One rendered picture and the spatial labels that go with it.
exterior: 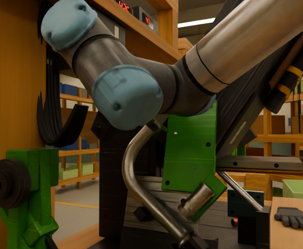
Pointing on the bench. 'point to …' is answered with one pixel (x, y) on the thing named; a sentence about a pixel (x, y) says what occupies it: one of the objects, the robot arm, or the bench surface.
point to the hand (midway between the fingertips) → (151, 125)
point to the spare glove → (293, 218)
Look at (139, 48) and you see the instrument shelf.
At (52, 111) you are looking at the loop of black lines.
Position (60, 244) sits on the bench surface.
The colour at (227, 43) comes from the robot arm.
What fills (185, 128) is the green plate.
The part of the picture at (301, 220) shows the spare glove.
